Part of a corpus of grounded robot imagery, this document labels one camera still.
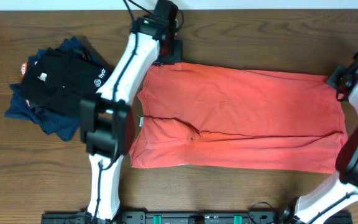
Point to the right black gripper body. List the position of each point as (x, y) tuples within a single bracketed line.
[(339, 76)]

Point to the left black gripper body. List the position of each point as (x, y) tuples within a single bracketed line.
[(174, 54)]

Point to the red orange t-shirt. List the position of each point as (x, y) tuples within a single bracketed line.
[(255, 119)]

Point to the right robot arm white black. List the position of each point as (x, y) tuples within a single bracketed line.
[(327, 203)]

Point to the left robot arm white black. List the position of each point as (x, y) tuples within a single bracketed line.
[(105, 115)]

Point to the black folded shirt with logo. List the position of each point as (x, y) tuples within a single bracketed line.
[(59, 80)]

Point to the navy blue folded shirt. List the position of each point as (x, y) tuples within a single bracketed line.
[(49, 121)]

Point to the orange folded garment in pile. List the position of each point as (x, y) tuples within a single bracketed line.
[(23, 69)]

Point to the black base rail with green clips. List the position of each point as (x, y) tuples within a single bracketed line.
[(256, 214)]

